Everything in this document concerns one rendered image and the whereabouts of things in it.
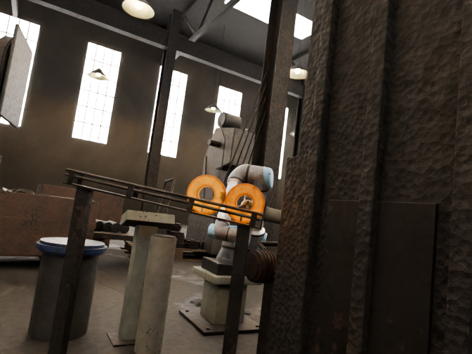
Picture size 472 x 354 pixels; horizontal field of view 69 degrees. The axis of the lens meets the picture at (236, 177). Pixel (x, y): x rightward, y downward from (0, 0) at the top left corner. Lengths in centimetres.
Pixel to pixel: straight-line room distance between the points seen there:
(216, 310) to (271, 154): 291
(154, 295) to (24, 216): 188
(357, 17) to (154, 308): 136
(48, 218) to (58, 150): 974
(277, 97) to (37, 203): 316
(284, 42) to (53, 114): 952
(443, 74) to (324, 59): 37
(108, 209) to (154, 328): 347
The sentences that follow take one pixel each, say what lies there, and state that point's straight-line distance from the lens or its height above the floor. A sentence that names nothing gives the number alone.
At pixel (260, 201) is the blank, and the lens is 133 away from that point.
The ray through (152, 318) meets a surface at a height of 16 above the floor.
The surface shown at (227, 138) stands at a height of 217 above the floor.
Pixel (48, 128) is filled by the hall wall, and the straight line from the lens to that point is 1309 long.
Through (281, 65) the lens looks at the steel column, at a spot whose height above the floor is 276.
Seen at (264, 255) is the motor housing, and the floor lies 52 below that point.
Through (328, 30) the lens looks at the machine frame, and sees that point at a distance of 118.
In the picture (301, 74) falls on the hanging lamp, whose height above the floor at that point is 439.
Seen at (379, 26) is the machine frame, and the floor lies 118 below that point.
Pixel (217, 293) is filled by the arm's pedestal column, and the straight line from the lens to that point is 210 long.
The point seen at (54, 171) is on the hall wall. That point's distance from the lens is 1295.
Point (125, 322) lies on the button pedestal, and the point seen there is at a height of 9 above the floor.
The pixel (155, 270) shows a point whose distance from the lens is 163.
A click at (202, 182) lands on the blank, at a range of 135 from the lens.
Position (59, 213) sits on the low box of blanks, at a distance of 334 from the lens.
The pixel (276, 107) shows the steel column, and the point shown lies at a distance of 481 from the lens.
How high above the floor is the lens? 66
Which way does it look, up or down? 6 degrees up
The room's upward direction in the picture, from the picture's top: 7 degrees clockwise
